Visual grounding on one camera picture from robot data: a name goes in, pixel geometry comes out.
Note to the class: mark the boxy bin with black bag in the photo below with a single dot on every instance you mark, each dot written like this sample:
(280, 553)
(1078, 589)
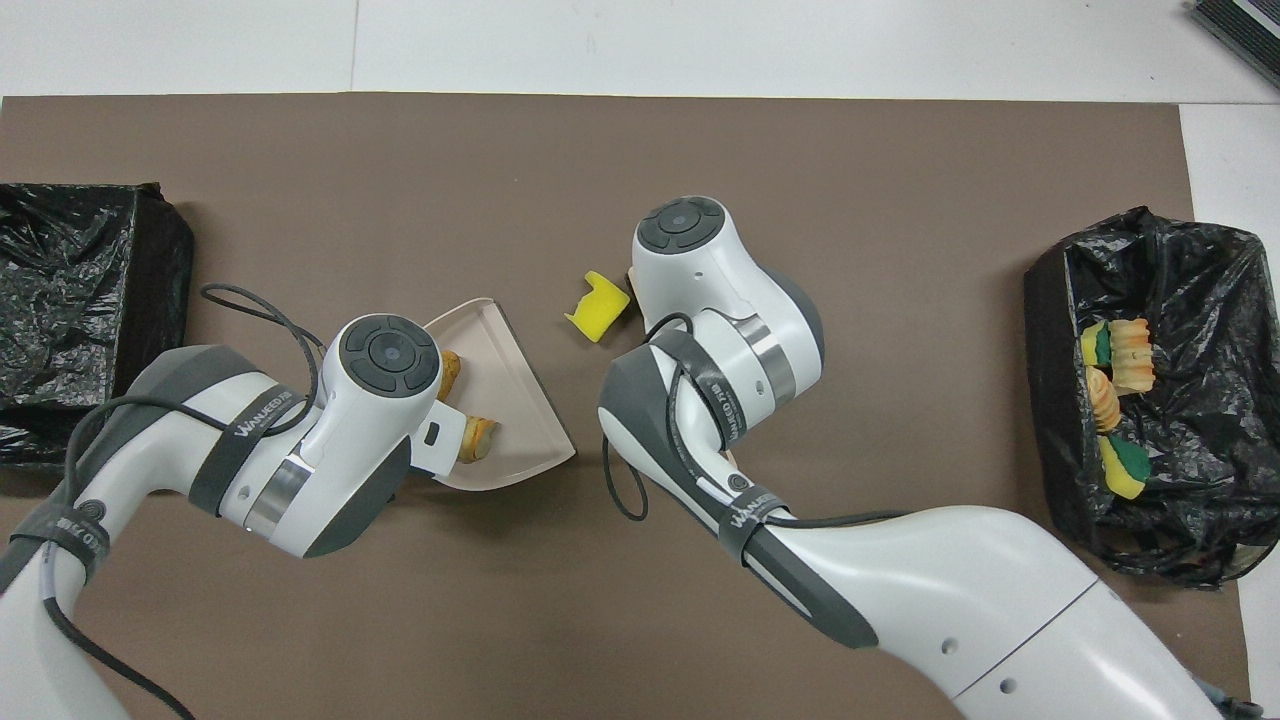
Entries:
(80, 300)

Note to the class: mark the dark grey ribbed device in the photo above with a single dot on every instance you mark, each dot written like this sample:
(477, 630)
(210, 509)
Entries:
(1240, 30)

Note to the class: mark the small yellow sponge piece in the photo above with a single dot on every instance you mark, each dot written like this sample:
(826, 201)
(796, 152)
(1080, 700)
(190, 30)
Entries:
(1090, 345)

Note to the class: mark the large striped croissant piece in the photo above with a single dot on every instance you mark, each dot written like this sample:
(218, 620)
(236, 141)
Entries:
(1132, 355)

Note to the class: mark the beige plastic dustpan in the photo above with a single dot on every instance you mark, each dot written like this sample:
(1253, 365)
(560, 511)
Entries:
(510, 400)

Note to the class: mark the brown paper table mat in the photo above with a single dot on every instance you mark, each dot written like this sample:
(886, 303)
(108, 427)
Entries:
(600, 160)

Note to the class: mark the brown oval bread roll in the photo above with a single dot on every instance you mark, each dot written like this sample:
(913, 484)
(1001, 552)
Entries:
(450, 372)

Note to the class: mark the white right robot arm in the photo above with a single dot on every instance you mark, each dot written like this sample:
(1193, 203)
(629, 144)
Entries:
(720, 330)

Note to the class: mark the pale bread piece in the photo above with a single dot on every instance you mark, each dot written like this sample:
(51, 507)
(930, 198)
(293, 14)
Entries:
(1104, 400)

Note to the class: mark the small striped croissant piece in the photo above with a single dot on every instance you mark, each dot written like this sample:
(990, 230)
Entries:
(480, 438)

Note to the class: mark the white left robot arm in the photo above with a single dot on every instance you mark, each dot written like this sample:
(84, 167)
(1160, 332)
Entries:
(340, 430)

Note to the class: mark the right black bin bag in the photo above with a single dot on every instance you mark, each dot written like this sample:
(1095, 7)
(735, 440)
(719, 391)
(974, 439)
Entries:
(1200, 430)

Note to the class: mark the yellow sponge with green pad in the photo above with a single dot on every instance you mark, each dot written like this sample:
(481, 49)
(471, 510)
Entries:
(1122, 475)

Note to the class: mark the notched yellow sponge piece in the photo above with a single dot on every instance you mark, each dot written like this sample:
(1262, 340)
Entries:
(597, 308)

